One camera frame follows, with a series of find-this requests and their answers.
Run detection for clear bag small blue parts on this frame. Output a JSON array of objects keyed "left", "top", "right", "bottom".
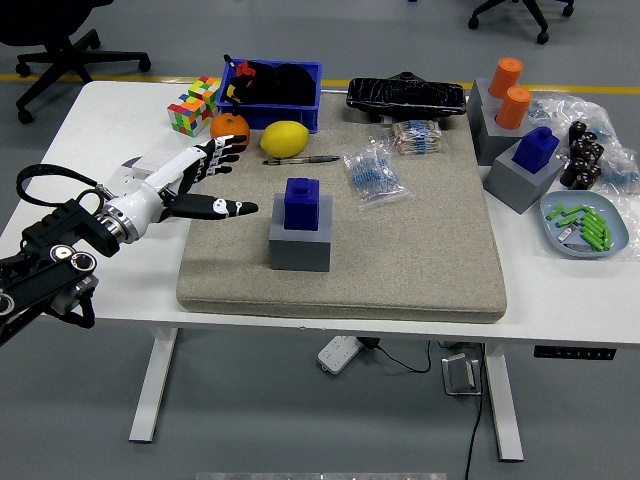
[{"left": 598, "top": 145, "right": 640, "bottom": 197}]

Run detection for white table leg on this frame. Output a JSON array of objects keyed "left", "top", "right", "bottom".
[
  {"left": 128, "top": 327, "right": 180, "bottom": 444},
  {"left": 482, "top": 344, "right": 525, "bottom": 463}
]

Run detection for black desk control panel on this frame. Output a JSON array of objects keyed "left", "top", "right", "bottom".
[{"left": 533, "top": 345, "right": 617, "bottom": 361}]

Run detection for black floor cable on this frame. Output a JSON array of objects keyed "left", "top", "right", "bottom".
[{"left": 464, "top": 344, "right": 487, "bottom": 480}]

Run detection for black glossy rear-view mirror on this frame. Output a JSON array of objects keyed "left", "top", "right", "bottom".
[{"left": 345, "top": 71, "right": 467, "bottom": 123}]

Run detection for grey round seal holder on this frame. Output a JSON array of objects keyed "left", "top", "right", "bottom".
[
  {"left": 472, "top": 92, "right": 534, "bottom": 166},
  {"left": 465, "top": 77, "right": 506, "bottom": 126}
]

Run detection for orange cylindrical seal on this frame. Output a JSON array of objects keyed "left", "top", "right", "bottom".
[
  {"left": 494, "top": 85, "right": 534, "bottom": 131},
  {"left": 488, "top": 56, "right": 525, "bottom": 100}
]

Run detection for silver metal stand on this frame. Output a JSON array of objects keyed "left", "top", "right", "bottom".
[{"left": 440, "top": 352, "right": 484, "bottom": 397}]

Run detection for clear bag beige resistors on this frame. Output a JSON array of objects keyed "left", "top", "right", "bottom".
[{"left": 372, "top": 118, "right": 445, "bottom": 157}]

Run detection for blue square seal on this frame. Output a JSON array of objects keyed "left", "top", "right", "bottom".
[
  {"left": 283, "top": 177, "right": 321, "bottom": 232},
  {"left": 511, "top": 126, "right": 560, "bottom": 175}
]

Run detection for grey-brown fabric mat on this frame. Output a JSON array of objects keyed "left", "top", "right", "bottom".
[{"left": 175, "top": 92, "right": 508, "bottom": 325}]

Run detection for multicoloured puzzle cube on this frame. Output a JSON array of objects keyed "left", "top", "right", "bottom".
[
  {"left": 166, "top": 94, "right": 215, "bottom": 138},
  {"left": 187, "top": 75, "right": 223, "bottom": 114}
]

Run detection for crumpled clear plastic bag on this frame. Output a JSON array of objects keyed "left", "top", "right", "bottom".
[{"left": 527, "top": 92, "right": 619, "bottom": 149}]

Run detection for black cloth bundle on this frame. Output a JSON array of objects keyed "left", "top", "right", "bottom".
[{"left": 221, "top": 60, "right": 317, "bottom": 107}]

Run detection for black office chair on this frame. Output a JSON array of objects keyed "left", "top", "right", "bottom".
[
  {"left": 467, "top": 0, "right": 576, "bottom": 45},
  {"left": 0, "top": 0, "right": 153, "bottom": 125}
]

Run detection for blue-grey plate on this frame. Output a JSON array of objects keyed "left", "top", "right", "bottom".
[{"left": 538, "top": 191, "right": 630, "bottom": 260}]

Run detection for blue plastic bin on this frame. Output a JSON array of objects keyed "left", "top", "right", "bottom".
[{"left": 215, "top": 59, "right": 324, "bottom": 135}]

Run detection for orange fruit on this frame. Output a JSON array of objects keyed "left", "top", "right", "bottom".
[{"left": 209, "top": 112, "right": 251, "bottom": 149}]

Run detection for black grey pen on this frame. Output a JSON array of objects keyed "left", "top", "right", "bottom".
[{"left": 262, "top": 154, "right": 342, "bottom": 166}]

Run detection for white wall switch panel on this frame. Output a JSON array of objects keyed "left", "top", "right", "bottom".
[{"left": 135, "top": 148, "right": 189, "bottom": 174}]

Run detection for white power strip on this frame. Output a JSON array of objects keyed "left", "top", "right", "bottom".
[{"left": 317, "top": 334, "right": 365, "bottom": 375}]

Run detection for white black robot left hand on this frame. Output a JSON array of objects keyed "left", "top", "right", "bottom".
[{"left": 102, "top": 134, "right": 260, "bottom": 241}]

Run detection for clear bag blue resistors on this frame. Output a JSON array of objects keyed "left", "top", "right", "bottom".
[{"left": 341, "top": 139, "right": 414, "bottom": 211}]

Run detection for white wall socket panel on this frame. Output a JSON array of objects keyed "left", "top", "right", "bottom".
[{"left": 103, "top": 167, "right": 151, "bottom": 201}]

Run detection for black plug with cord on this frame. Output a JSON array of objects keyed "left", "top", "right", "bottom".
[{"left": 358, "top": 337, "right": 432, "bottom": 375}]

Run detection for yellow lemon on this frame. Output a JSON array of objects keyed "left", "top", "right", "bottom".
[{"left": 259, "top": 120, "right": 311, "bottom": 159}]

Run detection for grey square seal holder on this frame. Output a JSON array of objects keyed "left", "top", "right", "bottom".
[
  {"left": 482, "top": 137, "right": 566, "bottom": 215},
  {"left": 268, "top": 193, "right": 334, "bottom": 273}
]

